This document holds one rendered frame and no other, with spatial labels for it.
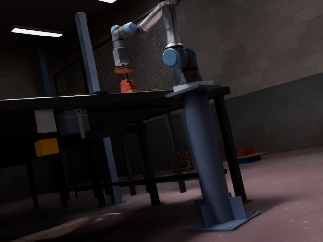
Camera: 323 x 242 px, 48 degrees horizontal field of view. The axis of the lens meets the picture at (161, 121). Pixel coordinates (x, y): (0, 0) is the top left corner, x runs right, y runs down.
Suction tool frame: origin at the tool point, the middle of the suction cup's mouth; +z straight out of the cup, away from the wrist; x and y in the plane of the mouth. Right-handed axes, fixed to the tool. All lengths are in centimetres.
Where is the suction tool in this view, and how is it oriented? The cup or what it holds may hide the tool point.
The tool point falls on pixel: (124, 70)
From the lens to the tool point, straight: 254.2
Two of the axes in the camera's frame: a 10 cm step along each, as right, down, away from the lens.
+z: 2.0, 9.8, -0.7
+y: -7.8, 1.2, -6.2
